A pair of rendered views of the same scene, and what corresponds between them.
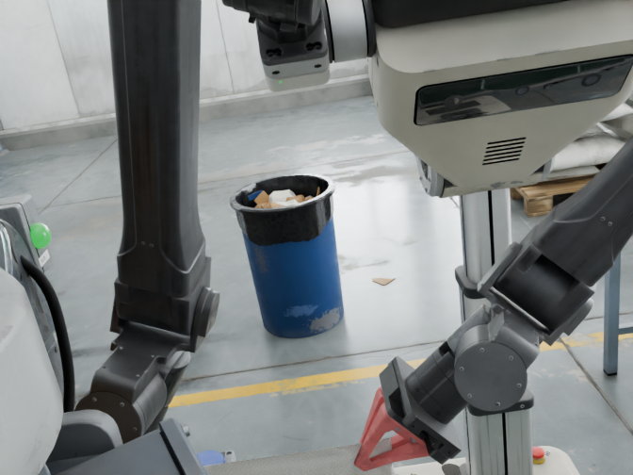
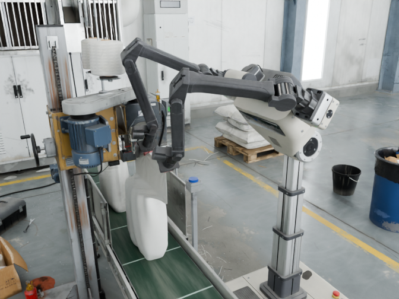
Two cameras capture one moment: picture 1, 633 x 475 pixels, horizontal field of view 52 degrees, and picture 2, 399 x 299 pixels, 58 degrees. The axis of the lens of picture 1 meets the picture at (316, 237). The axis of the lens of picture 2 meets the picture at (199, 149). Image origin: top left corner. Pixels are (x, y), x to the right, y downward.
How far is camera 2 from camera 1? 160 cm
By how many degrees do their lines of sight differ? 57
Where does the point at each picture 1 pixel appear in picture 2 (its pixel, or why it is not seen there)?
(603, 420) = not seen: outside the picture
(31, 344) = (88, 105)
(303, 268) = (388, 194)
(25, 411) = (84, 110)
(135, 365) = (138, 128)
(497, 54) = (249, 108)
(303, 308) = (382, 213)
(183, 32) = (133, 83)
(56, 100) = not seen: outside the picture
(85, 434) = (105, 122)
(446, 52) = (243, 104)
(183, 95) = (136, 91)
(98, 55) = not seen: outside the picture
